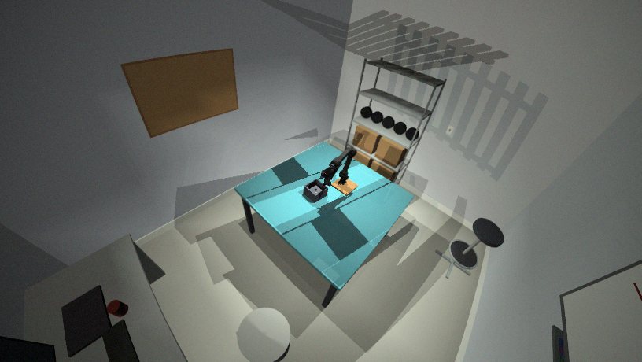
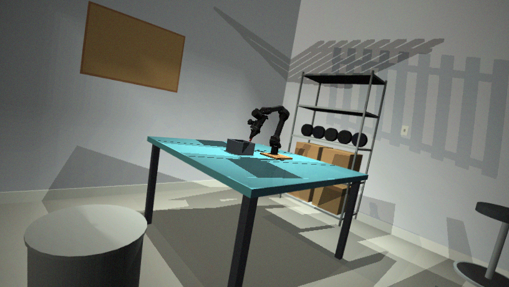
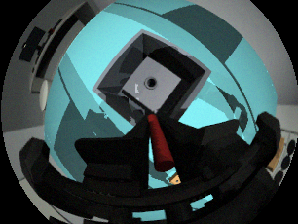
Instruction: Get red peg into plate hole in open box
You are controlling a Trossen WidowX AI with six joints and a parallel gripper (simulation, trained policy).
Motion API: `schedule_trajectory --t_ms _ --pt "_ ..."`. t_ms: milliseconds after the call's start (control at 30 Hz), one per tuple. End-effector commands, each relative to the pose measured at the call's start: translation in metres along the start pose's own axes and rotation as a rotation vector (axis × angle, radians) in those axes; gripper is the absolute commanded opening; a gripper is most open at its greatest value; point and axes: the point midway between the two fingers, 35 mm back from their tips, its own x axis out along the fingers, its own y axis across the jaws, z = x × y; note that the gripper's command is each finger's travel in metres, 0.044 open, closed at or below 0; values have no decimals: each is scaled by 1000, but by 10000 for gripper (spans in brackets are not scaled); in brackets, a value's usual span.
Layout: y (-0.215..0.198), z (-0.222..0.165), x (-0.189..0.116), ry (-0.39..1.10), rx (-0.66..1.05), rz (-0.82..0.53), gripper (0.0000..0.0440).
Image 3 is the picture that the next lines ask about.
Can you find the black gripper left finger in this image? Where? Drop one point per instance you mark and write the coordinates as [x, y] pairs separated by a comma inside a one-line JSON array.
[[132, 148]]

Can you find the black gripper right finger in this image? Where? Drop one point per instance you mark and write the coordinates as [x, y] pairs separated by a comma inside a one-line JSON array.
[[187, 144]]

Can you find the dark red peg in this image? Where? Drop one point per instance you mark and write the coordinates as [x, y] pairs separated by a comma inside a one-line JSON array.
[[162, 157]]

